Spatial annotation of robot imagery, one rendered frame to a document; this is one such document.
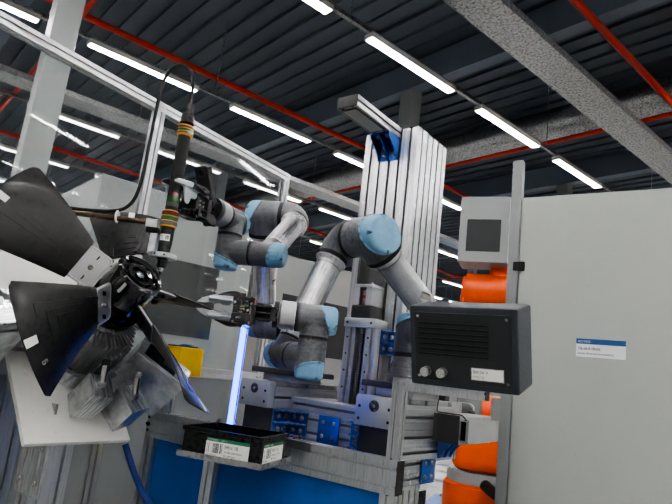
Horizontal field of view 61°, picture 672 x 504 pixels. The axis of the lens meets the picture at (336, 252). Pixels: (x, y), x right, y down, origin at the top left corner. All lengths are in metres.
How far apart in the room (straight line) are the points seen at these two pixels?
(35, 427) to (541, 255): 2.25
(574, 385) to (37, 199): 2.24
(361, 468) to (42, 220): 0.95
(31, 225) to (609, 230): 2.33
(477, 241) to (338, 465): 3.99
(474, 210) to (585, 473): 3.13
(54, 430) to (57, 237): 0.42
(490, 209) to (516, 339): 4.13
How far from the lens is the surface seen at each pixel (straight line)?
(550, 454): 2.83
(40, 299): 1.23
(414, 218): 2.21
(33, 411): 1.43
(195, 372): 1.94
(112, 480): 2.45
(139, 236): 1.63
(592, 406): 2.78
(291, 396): 2.12
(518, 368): 1.33
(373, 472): 1.49
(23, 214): 1.45
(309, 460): 1.59
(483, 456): 5.11
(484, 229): 5.35
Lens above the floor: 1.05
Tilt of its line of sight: 12 degrees up
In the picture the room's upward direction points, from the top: 7 degrees clockwise
